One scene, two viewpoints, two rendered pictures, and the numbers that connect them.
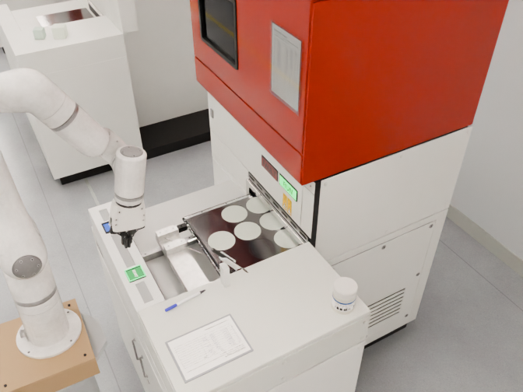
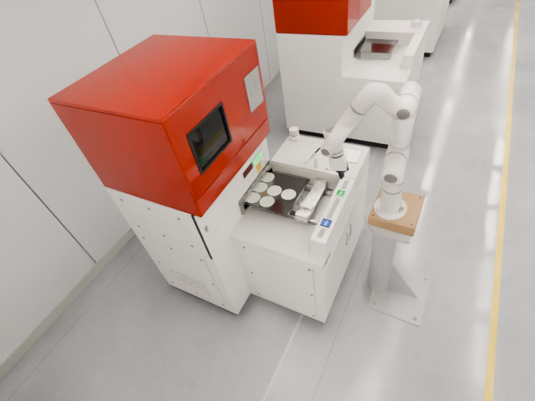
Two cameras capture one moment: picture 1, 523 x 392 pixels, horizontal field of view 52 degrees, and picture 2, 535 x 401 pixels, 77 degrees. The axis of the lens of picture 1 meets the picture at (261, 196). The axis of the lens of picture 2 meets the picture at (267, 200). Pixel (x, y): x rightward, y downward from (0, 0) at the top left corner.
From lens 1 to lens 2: 270 cm
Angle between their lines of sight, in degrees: 78
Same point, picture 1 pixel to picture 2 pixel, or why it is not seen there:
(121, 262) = (340, 202)
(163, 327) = (352, 168)
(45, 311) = not seen: hidden behind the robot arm
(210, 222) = (280, 204)
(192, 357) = (353, 154)
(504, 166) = not seen: hidden behind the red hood
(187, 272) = (315, 195)
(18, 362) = (410, 204)
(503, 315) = not seen: hidden behind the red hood
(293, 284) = (297, 153)
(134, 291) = (348, 187)
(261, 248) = (281, 181)
